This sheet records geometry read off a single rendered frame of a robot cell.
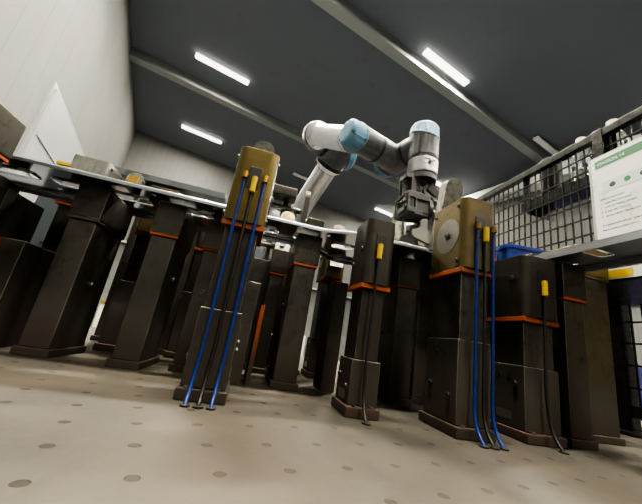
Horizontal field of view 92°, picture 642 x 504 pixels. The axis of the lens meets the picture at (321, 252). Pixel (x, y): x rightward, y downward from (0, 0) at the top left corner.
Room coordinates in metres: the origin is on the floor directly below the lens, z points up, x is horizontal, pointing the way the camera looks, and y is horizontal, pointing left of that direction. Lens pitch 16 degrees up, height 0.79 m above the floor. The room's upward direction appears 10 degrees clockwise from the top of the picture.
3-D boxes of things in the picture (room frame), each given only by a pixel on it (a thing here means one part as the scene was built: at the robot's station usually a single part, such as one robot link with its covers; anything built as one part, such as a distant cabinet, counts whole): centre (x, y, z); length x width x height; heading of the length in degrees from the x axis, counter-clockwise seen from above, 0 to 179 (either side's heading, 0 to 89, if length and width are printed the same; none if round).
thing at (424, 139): (0.69, -0.22, 1.32); 0.09 x 0.08 x 0.11; 31
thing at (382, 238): (0.48, -0.09, 0.84); 0.10 x 0.05 x 0.29; 11
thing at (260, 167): (0.43, 0.12, 0.87); 0.12 x 0.07 x 0.35; 11
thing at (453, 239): (0.47, -0.23, 0.87); 0.12 x 0.07 x 0.35; 11
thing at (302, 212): (0.82, 0.15, 0.95); 0.18 x 0.13 x 0.49; 101
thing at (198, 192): (0.89, 0.50, 1.16); 0.37 x 0.14 x 0.02; 101
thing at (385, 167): (0.77, -0.15, 1.32); 0.11 x 0.11 x 0.08; 31
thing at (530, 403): (0.51, -0.36, 0.84); 0.12 x 0.07 x 0.28; 11
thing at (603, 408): (0.62, -0.54, 0.88); 0.08 x 0.08 x 0.36; 11
